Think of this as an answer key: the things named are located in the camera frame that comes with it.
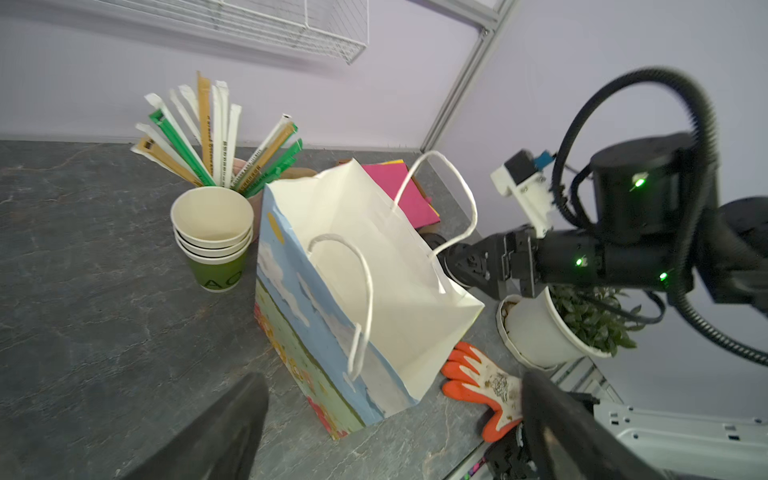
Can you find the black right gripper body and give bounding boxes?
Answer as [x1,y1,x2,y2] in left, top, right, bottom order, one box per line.
[437,225,540,300]

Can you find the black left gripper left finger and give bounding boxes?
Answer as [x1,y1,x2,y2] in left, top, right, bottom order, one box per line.
[126,373,269,479]

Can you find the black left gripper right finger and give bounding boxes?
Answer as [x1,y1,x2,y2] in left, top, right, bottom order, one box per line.
[521,371,660,479]

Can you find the green white paper bag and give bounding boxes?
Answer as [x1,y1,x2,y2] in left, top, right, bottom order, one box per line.
[254,161,484,440]

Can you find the paper cups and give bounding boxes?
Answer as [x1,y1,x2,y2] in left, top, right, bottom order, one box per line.
[170,186,255,293]

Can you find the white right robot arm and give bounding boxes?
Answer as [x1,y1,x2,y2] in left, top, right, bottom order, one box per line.
[426,67,767,370]

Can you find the potted green plant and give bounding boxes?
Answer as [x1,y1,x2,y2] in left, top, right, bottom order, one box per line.
[496,286,644,371]

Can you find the orange white work glove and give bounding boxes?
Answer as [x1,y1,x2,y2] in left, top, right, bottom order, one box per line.
[441,341,523,443]

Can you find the pink straw holder cup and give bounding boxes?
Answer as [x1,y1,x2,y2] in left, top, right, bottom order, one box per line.
[233,158,263,244]

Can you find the bundle of wrapped straws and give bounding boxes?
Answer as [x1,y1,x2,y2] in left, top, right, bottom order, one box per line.
[131,75,315,198]

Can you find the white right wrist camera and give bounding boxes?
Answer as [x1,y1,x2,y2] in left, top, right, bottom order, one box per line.
[490,150,554,238]

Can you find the long white wire shelf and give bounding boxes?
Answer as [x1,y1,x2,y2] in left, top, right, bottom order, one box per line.
[86,1,370,65]

